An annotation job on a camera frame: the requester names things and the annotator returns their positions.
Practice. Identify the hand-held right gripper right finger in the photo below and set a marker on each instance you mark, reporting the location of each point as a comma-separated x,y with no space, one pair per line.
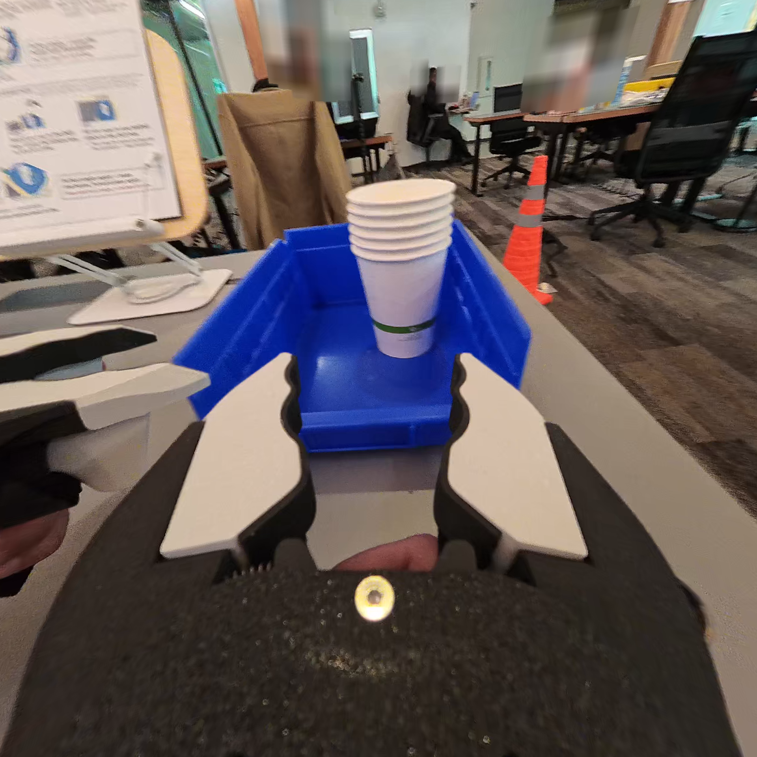
511,473

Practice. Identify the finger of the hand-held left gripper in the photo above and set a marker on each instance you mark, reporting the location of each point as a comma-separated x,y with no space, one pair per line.
35,346
130,387

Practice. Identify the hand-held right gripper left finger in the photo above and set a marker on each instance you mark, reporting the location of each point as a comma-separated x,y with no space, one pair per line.
236,473

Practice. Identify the blue plastic bin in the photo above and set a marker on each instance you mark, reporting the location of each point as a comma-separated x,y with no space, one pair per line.
355,390

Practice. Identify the stack of nested paper cups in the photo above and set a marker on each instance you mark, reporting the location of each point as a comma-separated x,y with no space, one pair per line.
402,284

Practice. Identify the person's left hand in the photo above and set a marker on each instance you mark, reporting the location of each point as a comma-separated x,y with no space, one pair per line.
29,544

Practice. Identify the person's right hand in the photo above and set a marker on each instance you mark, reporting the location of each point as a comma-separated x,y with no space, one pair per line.
396,556

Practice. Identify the orange traffic cone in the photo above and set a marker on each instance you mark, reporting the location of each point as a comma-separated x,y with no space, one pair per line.
526,248

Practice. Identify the printed instruction sheet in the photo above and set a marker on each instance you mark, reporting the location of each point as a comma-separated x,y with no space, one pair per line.
77,118

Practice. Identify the tan cloth cover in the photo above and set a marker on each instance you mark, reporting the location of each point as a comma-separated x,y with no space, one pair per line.
278,165

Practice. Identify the black office chair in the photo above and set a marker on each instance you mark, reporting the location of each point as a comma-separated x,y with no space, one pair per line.
511,136
692,118

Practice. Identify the long wood-top desk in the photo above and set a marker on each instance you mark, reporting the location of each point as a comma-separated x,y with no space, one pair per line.
568,115

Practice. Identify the white blue cartons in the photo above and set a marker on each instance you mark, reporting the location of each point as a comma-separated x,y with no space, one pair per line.
631,80

